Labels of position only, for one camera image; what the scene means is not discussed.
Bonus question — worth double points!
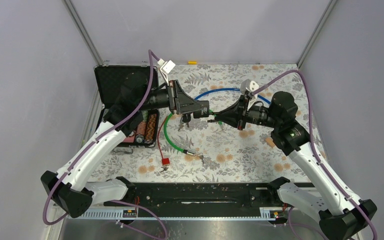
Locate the padlock keys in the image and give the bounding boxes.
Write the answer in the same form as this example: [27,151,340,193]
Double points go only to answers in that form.
[178,121,190,132]

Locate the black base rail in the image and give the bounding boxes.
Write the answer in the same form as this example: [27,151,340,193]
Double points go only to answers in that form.
[124,182,284,219]

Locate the black poker chip case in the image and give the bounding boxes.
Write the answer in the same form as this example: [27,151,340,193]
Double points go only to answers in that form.
[94,65,160,148]

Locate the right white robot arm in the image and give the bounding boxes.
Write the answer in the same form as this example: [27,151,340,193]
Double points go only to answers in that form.
[214,91,377,240]

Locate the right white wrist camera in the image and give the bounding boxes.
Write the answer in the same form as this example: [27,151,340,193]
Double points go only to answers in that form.
[240,79,260,110]

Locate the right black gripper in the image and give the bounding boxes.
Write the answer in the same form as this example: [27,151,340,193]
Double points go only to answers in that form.
[215,94,281,131]

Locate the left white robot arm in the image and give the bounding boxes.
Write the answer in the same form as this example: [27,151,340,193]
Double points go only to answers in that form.
[40,73,210,220]

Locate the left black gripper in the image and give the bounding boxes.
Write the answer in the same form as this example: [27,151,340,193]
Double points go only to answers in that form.
[137,80,204,115]

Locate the floral table mat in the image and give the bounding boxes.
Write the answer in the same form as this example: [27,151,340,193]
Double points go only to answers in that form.
[90,64,318,183]

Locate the green cable lock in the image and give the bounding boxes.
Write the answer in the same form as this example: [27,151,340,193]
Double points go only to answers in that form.
[162,113,220,170]

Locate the red cable lock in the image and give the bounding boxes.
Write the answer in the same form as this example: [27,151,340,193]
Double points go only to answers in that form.
[156,117,170,170]

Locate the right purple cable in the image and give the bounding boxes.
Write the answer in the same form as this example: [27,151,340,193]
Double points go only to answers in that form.
[253,69,378,240]

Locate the blue cable lock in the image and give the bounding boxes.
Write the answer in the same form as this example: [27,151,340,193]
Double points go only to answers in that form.
[194,87,271,104]

